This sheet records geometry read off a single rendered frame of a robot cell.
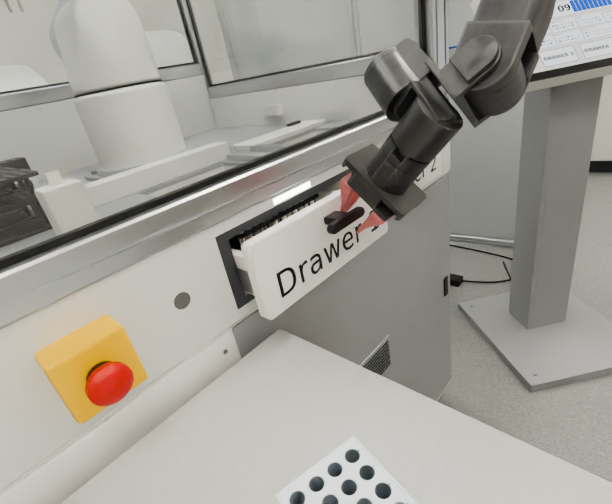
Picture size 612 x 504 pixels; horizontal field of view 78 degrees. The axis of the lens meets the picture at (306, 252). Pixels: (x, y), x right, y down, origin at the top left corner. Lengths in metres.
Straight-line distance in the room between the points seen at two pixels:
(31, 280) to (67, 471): 0.21
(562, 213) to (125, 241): 1.36
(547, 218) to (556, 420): 0.64
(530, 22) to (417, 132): 0.13
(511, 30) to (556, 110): 0.97
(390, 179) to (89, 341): 0.36
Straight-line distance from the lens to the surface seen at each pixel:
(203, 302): 0.50
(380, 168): 0.46
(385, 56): 0.48
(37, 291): 0.42
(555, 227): 1.53
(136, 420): 0.53
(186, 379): 0.53
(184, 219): 0.47
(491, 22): 0.44
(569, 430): 1.47
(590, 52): 1.32
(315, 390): 0.47
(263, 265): 0.46
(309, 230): 0.51
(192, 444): 0.48
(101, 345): 0.41
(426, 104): 0.43
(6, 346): 0.44
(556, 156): 1.43
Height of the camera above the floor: 1.10
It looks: 26 degrees down
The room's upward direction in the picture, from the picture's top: 11 degrees counter-clockwise
